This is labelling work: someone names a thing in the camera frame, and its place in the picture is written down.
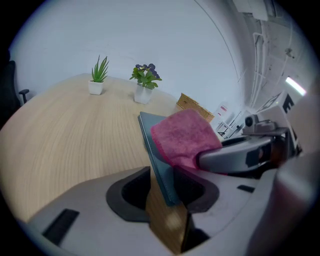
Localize small spiky plant white pot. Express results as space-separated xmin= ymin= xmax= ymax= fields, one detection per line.
xmin=88 ymin=54 xmax=110 ymax=96

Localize white shelf unit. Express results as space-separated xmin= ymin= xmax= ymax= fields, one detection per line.
xmin=215 ymin=99 xmax=242 ymax=140

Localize purple flower plant white pot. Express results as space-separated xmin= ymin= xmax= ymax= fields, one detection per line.
xmin=129 ymin=63 xmax=163 ymax=105

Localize white conduit pipes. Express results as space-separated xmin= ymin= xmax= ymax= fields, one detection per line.
xmin=251 ymin=19 xmax=295 ymax=106

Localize black office chair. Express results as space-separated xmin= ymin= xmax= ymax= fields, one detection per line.
xmin=0 ymin=59 xmax=30 ymax=131

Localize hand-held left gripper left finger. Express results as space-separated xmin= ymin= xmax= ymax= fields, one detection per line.
xmin=27 ymin=165 xmax=176 ymax=256

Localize rectangular ceiling light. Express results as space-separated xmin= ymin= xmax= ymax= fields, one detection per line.
xmin=285 ymin=76 xmax=307 ymax=96

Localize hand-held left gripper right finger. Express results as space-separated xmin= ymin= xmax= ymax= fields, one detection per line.
xmin=174 ymin=165 xmax=278 ymax=254

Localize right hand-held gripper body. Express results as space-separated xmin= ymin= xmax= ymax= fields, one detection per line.
xmin=241 ymin=91 xmax=307 ymax=163

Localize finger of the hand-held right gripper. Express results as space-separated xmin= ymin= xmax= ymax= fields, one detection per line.
xmin=221 ymin=136 xmax=251 ymax=147
xmin=198 ymin=138 xmax=272 ymax=174

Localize wicker tissue box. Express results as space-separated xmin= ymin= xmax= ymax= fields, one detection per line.
xmin=176 ymin=92 xmax=216 ymax=123

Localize pink cloth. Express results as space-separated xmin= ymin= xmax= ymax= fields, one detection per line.
xmin=150 ymin=108 xmax=228 ymax=176

